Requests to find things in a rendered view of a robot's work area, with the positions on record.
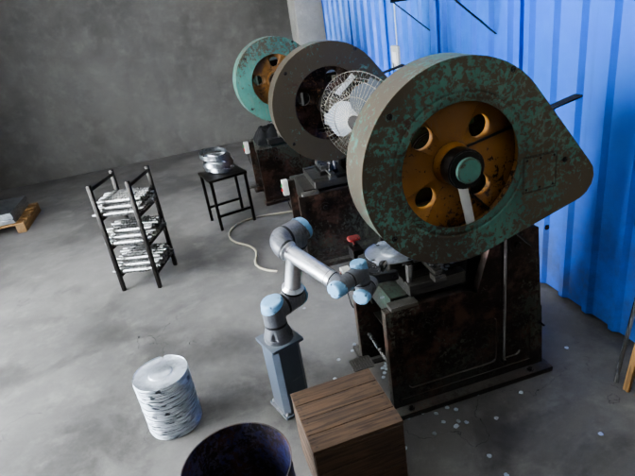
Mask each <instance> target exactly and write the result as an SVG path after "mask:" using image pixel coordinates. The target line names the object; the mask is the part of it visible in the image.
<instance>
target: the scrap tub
mask: <svg viewBox="0 0 635 476"><path fill-rule="evenodd" d="M180 476H296V473H295V471H294V466H293V461H292V450H291V447H290V444H289V442H288V440H287V439H286V437H285V436H284V435H283V434H282V433H281V432H280V431H279V430H277V429H276V428H274V427H272V426H270V425H267V424H265V423H260V422H242V423H236V424H232V425H230V426H227V427H224V428H222V429H219V430H217V431H215V432H214V433H211V434H210V435H208V436H207V437H205V438H204V439H203V440H202V441H200V442H199V443H198V444H197V445H196V446H195V447H194V449H193V450H192V451H191V452H190V454H189V455H188V457H187V458H186V460H185V462H184V464H183V467H182V469H181V473H180Z"/></svg>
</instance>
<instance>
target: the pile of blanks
mask: <svg viewBox="0 0 635 476"><path fill-rule="evenodd" d="M133 388H134V386H133ZM134 391H135V393H136V395H137V399H138V400H139V402H140V405H141V407H142V412H143V414H144V416H145V418H146V422H147V425H148V428H149V430H150V432H151V433H152V435H153V436H154V437H156V438H158V439H161V440H171V439H176V438H179V437H182V436H184V435H186V434H188V433H190V432H191V431H192V430H193V429H194V428H195V427H196V426H197V425H198V423H199V422H200V420H201V417H202V410H201V407H200V403H199V399H198V396H197V391H196V388H195V386H194V383H193V379H192V375H191V372H190V369H189V367H188V366H187V370H186V373H185V374H184V376H183V377H182V378H181V379H180V380H179V381H178V382H176V383H175V384H173V385H171V386H170V387H168V388H165V389H164V390H161V391H159V390H157V392H141V391H139V390H137V389H135V388H134Z"/></svg>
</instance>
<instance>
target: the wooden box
mask: <svg viewBox="0 0 635 476"><path fill-rule="evenodd" d="M290 397H291V399H292V403H293V408H294V413H295V418H296V421H297V426H298V431H299V435H300V443H301V447H302V451H303V454H304V456H305V459H306V462H307V464H308V467H309V469H310V471H311V474H312V476H408V472H407V463H406V452H405V444H404V432H403V420H402V418H401V417H400V415H399V414H398V412H397V411H396V409H395V408H394V406H393V404H392V403H391V401H390V400H389V398H388V397H387V395H386V393H385V392H384V390H383V389H382V387H381V386H380V384H379V383H378V382H377V381H376V379H375V378H374V376H373V375H372V373H371V372H370V370H369V369H368V368H366V369H363V370H360V371H357V372H354V373H352V374H349V375H346V376H343V377H340V378H337V379H334V380H331V381H328V382H324V383H321V384H318V385H315V386H312V387H309V388H306V389H303V390H301V391H298V392H295V393H292V394H290Z"/></svg>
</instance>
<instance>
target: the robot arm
mask: <svg viewBox="0 0 635 476"><path fill-rule="evenodd" d="M312 235H313V229H312V227H311V225H310V224H309V222H308V221H307V220H306V219H304V218H302V217H297V218H294V219H292V220H291V221H289V222H287V223H285V224H283V225H281V226H280V227H277V228H276V229H275V230H273V231H272V233H271V235H270V239H269V242H270V246H271V249H272V250H273V252H274V253H275V254H276V255H277V256H278V257H279V258H281V259H282V260H284V261H285V278H284V283H283V285H282V291H281V293H280V294H272V295H268V296H266V297H265V298H264V299H263V300H262V302H261V312H262V315H263V319H264V323H265V327H266V328H265V334H264V339H265V342H266V344H267V345H269V346H272V347H279V346H283V345H285V344H287V343H289V342H290V341H291V340H292V338H293V331H292V329H291V328H290V326H289V325H288V323H287V319H286V316H287V315H289V314H291V313H292V312H293V311H295V310H296V309H298V308H299V307H300V306H302V305H303V304H304V303H305V302H306V300H307V299H308V292H307V291H306V288H305V286H304V285H303V284H302V283H301V277H302V271H304V272H305V273H307V274H308V275H310V276H311V277H313V278H315V279H316V280H318V281H320V282H321V283H323V284H324V285H326V286H327V290H328V293H329V294H330V295H331V297H332V298H342V297H343V296H345V295H346V294H347V293H348V292H350V291H351V289H353V288H355V291H354V293H353V299H354V301H355V302H356V303H358V304H360V305H365V304H367V303H368V302H369V301H370V300H371V297H372V296H373V294H374V292H375V290H376V289H377V287H378V284H379V283H381V282H386V281H395V280H398V279H399V272H398V271H397V269H393V270H388V271H386V270H387V260H382V261H374V263H375V264H376V265H371V263H367V261H366V260H365V259H361V258H359V259H354V260H352V261H351V262H350V269H349V270H348V271H347V272H345V273H344V274H342V275H340V274H339V273H337V272H336V271H334V270H333V269H332V268H330V267H329V266H327V265H326V264H324V263H322V262H320V261H319V260H317V259H316V258H314V257H313V256H311V255H310V254H308V253H306V252H305V251H304V250H305V249H306V248H307V240H308V239H309V238H311V236H312ZM368 265H369V266H368Z"/></svg>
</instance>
